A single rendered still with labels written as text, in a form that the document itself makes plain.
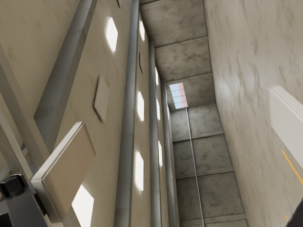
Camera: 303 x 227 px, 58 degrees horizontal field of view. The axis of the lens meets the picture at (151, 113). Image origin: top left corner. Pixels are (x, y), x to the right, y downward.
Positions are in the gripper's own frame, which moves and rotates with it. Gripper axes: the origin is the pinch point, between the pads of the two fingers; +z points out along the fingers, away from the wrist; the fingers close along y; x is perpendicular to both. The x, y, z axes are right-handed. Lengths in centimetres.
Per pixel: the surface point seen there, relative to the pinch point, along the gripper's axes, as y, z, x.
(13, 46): -239, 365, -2
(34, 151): -157, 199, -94
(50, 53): -238, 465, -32
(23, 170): -151, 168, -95
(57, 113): -203, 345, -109
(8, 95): -157, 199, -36
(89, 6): -203, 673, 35
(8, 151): -156, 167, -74
